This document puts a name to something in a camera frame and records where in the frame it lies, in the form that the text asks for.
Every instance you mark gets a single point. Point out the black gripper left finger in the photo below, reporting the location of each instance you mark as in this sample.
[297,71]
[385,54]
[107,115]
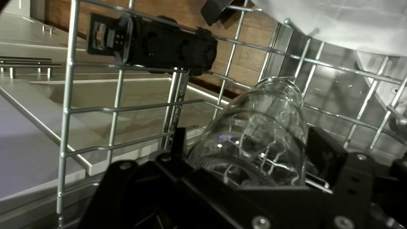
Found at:
[157,195]

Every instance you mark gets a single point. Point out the white dinner plate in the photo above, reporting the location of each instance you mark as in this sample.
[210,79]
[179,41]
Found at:
[369,26]

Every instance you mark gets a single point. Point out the grey lower kitchen cabinets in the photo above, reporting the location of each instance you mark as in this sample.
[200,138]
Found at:
[32,96]

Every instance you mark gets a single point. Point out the clear glass jar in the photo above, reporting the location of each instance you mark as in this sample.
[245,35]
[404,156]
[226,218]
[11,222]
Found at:
[259,141]

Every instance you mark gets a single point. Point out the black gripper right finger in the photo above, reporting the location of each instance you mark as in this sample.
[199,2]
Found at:
[366,194]

